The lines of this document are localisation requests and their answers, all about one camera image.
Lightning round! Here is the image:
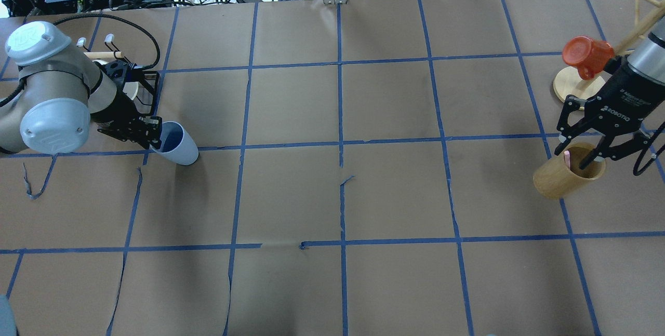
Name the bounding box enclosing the orange mug on stand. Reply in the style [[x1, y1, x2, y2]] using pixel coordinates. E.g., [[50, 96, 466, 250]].
[[562, 35, 616, 80]]

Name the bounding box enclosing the wooden mug tree stand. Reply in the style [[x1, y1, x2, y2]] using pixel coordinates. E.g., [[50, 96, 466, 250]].
[[552, 0, 664, 102]]

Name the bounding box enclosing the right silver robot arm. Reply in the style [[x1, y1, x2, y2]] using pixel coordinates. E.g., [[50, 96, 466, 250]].
[[555, 19, 664, 176]]

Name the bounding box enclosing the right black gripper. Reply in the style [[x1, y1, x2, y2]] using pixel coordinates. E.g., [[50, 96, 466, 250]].
[[554, 58, 659, 170]]

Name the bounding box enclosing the light blue cup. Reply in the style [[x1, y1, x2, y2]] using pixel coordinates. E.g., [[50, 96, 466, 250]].
[[149, 121, 199, 166]]

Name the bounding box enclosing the pink chopstick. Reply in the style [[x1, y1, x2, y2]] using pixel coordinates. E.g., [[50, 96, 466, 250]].
[[562, 151, 571, 170]]

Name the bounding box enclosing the white mug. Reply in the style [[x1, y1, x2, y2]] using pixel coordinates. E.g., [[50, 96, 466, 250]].
[[94, 59, 139, 100]]

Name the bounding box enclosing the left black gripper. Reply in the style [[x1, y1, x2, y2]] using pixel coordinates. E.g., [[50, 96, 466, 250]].
[[97, 64, 163, 150]]

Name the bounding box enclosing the bamboo chopstick holder cup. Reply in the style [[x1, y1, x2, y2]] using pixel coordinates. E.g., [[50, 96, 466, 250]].
[[533, 142, 607, 199]]

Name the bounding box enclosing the black wire mug rack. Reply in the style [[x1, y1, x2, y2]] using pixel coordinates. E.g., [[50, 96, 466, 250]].
[[102, 60, 160, 116]]

